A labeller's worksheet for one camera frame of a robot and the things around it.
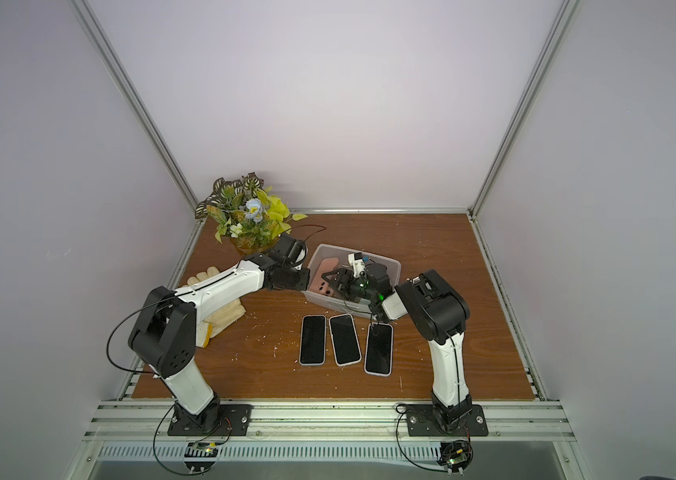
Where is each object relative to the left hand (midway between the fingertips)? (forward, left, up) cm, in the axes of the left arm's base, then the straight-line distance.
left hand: (313, 280), depth 91 cm
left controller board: (-44, +25, -12) cm, 52 cm away
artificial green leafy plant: (+22, +24, +10) cm, 34 cm away
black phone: (-16, -1, -7) cm, 18 cm away
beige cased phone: (-16, -10, -8) cm, 21 cm away
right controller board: (-43, -38, -10) cm, 58 cm away
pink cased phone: (0, -2, -3) cm, 3 cm away
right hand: (+1, -4, +1) cm, 4 cm away
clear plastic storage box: (+11, -2, 0) cm, 12 cm away
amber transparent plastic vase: (+13, +23, -1) cm, 27 cm away
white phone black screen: (-18, -20, -8) cm, 28 cm away
